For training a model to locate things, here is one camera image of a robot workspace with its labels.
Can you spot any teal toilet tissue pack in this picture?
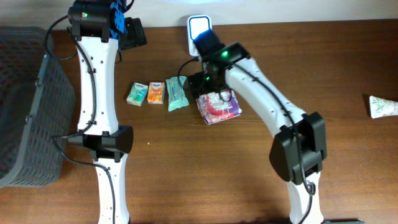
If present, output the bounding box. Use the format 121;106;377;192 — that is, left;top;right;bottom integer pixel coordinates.
166;76;189;112

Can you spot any red purple tissue pack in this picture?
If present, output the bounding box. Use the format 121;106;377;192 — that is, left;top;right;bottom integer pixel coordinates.
196;90;243;125

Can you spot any orange Kleenex tissue pack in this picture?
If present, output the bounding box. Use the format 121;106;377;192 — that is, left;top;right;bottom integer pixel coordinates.
147;82;165;104

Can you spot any green Kleenex tissue pack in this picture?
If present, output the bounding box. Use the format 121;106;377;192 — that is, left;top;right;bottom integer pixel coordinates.
126;82;148;106

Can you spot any white leaf-pattern tissue pack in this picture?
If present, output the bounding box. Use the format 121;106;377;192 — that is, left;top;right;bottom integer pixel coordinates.
369;96;397;119

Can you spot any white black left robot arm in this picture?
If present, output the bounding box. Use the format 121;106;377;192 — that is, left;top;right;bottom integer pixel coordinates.
67;1;146;223

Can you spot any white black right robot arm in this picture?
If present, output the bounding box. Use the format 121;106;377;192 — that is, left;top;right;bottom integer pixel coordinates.
188;30;327;223

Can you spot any white black barcode scanner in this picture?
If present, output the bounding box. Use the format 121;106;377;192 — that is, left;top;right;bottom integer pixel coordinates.
187;15;212;57

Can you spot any dark grey plastic basket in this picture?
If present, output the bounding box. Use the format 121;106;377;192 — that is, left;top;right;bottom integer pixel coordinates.
1;26;76;187

